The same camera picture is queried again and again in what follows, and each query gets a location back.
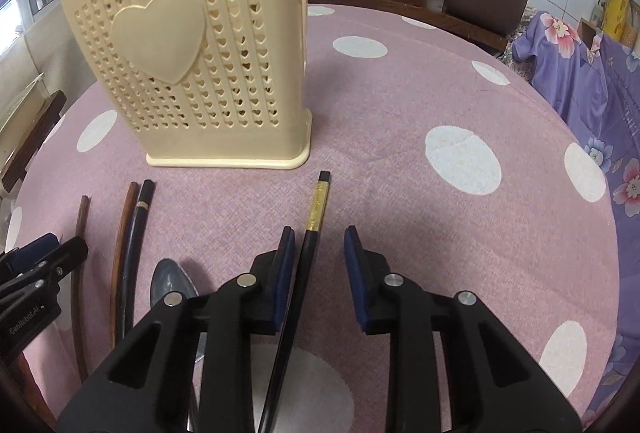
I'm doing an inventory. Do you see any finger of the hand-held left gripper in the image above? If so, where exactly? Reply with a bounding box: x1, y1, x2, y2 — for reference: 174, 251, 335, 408
0, 236, 90, 310
0, 233, 59, 272

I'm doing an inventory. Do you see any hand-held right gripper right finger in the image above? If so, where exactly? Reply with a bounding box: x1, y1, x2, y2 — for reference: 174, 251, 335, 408
343, 225, 583, 433

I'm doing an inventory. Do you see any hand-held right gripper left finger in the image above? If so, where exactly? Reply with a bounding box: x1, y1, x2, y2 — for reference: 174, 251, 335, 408
59, 225, 297, 433

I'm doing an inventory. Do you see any brown wooden chopstick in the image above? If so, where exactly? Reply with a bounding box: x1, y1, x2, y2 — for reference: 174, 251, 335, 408
109, 182, 140, 350
70, 194, 92, 385

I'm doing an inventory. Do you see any black gold-banded chopstick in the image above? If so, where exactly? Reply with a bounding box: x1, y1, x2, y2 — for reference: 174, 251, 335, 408
117, 180, 155, 336
255, 170, 331, 433

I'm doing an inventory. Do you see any metal spoon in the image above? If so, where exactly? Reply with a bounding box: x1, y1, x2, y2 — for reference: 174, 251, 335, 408
150, 258, 209, 433

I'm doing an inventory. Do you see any cream plastic utensil holder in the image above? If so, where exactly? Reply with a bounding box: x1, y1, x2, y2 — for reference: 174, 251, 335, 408
59, 0, 314, 171

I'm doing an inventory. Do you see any dark wooden counter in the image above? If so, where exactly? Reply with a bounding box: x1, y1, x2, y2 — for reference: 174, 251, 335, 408
307, 0, 509, 55

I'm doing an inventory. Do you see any purple floral cloth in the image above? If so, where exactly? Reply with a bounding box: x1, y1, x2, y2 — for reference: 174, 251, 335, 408
500, 10, 640, 433

